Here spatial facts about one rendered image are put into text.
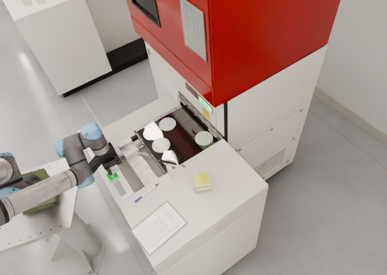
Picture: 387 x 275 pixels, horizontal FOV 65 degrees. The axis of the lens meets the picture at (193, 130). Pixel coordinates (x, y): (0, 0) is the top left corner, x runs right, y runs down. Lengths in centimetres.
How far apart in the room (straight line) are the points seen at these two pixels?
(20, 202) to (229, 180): 86
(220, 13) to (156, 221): 90
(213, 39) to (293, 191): 170
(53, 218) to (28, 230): 13
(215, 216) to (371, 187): 166
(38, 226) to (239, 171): 105
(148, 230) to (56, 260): 132
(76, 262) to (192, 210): 133
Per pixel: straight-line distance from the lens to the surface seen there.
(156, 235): 140
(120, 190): 155
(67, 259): 259
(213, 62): 123
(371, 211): 270
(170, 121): 181
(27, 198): 125
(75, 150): 134
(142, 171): 166
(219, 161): 153
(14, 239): 184
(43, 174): 176
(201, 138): 171
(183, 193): 146
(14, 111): 380
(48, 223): 178
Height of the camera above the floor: 226
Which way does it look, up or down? 51 degrees down
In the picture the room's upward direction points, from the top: 8 degrees counter-clockwise
